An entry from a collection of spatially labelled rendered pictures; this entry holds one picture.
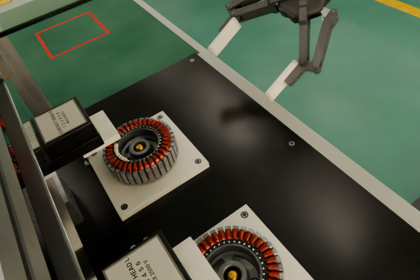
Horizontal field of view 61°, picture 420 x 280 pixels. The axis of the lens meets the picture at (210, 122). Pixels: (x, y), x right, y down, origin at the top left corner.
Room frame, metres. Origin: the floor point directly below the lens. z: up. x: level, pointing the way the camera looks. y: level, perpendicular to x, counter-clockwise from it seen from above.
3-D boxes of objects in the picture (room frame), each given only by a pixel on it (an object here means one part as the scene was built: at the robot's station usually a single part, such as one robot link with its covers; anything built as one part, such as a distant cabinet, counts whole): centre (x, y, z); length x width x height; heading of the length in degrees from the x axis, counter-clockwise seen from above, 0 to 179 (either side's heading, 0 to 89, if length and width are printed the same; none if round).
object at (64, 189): (0.31, 0.24, 0.80); 0.07 x 0.05 x 0.06; 26
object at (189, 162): (0.38, 0.11, 0.78); 0.15 x 0.15 x 0.01; 26
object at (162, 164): (0.38, 0.11, 0.80); 0.11 x 0.11 x 0.04
